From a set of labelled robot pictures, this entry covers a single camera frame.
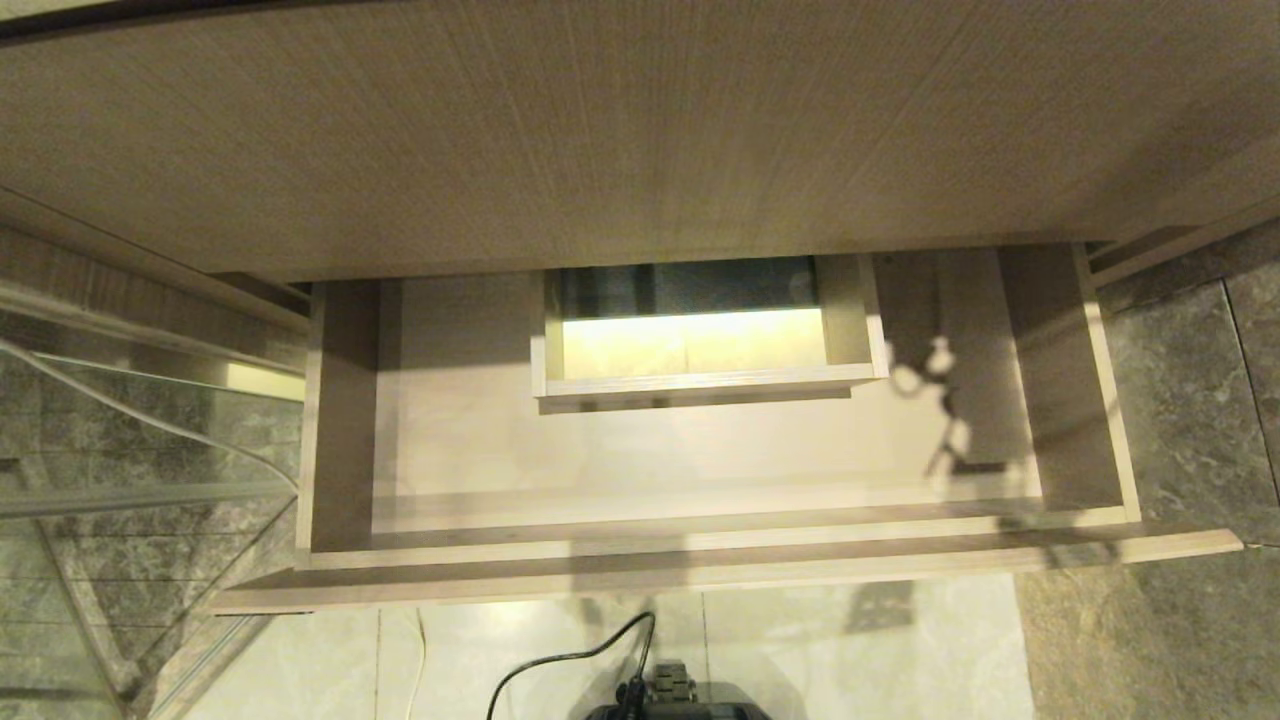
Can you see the framed glass shower door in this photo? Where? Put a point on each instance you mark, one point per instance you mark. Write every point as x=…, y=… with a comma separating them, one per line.
x=100, y=550

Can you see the beige wooden drawer front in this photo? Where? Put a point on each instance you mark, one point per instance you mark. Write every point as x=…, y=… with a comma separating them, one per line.
x=700, y=450

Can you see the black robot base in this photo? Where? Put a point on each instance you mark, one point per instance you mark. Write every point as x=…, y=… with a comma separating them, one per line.
x=680, y=700

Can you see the beige wooden vanity cabinet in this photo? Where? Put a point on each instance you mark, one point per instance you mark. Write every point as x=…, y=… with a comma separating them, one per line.
x=600, y=120

